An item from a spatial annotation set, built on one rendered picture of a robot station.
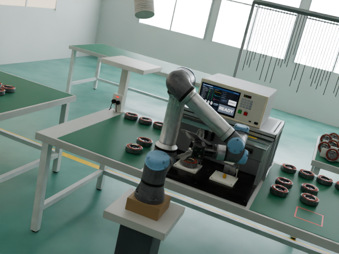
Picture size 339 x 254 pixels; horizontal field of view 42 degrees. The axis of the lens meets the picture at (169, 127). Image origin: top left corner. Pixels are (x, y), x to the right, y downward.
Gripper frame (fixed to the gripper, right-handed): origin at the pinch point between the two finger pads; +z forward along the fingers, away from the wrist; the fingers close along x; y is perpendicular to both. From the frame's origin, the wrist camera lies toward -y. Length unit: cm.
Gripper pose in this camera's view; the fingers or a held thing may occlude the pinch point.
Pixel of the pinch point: (175, 142)
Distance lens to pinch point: 217.4
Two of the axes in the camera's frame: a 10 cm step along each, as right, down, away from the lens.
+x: -1.7, 9.3, 3.3
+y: -0.5, 3.3, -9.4
